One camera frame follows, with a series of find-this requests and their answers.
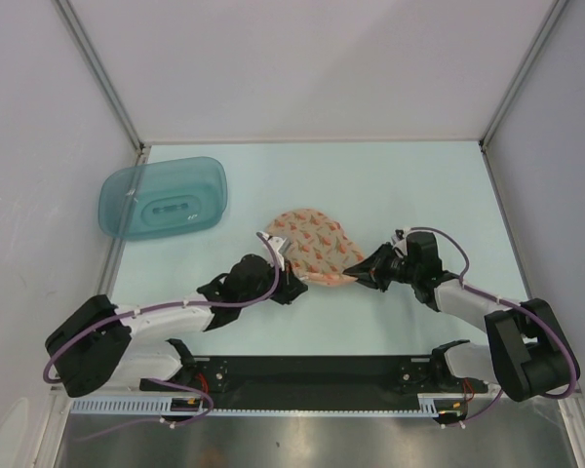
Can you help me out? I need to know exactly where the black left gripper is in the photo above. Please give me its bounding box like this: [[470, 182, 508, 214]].
[[238, 255, 306, 307]]

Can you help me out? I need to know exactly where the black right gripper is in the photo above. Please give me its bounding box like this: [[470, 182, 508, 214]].
[[344, 241, 420, 293]]

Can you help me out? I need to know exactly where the floral mesh laundry bag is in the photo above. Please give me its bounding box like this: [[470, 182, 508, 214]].
[[265, 208, 366, 287]]

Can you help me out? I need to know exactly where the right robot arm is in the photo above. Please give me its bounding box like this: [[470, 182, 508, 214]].
[[344, 227, 580, 402]]

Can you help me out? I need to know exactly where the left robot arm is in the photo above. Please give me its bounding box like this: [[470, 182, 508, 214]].
[[43, 254, 308, 398]]

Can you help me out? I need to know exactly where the teal plastic container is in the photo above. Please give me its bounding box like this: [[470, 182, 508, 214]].
[[97, 157, 228, 241]]

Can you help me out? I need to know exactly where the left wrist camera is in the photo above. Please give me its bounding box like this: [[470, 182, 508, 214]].
[[260, 232, 291, 258]]

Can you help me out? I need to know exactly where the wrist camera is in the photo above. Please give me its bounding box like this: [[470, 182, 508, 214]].
[[391, 227, 411, 256], [260, 232, 291, 258]]

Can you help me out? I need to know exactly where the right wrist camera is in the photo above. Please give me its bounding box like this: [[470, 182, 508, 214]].
[[391, 227, 411, 256]]

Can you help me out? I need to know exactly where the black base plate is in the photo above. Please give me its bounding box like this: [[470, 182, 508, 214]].
[[140, 354, 488, 413]]

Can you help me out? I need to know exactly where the grey cable duct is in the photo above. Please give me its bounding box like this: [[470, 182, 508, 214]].
[[70, 395, 465, 418]]

